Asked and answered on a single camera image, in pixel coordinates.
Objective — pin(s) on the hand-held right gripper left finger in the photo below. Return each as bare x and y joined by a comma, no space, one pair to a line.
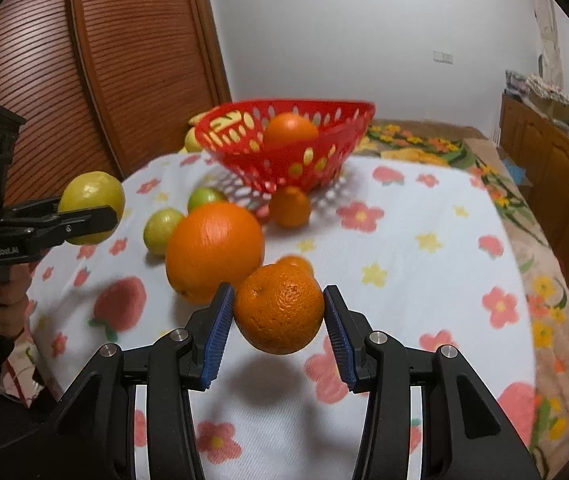
219,330

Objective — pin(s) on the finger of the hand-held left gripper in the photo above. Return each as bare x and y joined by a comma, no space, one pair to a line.
84,225
29,209

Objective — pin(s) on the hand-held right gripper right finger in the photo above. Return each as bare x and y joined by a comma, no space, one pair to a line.
337,340

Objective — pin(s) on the yellow lemon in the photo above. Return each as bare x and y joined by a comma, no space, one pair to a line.
89,192

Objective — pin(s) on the bumpy mandarin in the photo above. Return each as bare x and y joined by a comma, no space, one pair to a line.
279,310

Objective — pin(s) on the large navel orange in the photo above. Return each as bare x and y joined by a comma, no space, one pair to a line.
214,255

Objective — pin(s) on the small tangerine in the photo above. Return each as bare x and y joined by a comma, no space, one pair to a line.
297,261

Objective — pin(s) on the green apple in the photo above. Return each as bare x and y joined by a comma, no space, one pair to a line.
204,199

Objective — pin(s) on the medium mandarin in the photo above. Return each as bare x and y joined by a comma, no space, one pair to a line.
289,207

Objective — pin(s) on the red plastic basket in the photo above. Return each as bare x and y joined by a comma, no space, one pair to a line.
264,180

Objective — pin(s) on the yellow-green lime on table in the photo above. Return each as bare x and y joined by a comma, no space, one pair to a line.
162,232

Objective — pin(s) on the white strawberry print cloth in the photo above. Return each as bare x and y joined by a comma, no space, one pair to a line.
414,285

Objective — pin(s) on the yellow plush toy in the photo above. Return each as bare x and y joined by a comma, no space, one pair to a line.
193,139

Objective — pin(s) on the wooden louvred wardrobe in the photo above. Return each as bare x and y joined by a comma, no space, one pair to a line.
129,60

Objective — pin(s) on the smooth orange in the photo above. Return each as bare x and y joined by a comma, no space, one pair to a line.
289,132

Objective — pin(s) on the floral blanket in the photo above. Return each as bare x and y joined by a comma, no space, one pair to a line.
529,240

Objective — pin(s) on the blue plastic bag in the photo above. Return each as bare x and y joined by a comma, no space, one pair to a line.
514,170

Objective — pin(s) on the wooden cabinet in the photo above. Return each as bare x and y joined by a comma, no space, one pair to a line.
554,170

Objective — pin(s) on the clear plastic packs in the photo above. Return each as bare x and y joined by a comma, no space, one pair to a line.
514,80

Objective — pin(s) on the floral fabric pile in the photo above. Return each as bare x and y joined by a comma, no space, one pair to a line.
544,85

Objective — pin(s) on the beige curtain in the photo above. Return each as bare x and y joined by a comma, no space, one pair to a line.
546,35

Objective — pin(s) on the white wall switch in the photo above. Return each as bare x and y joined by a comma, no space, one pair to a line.
443,56

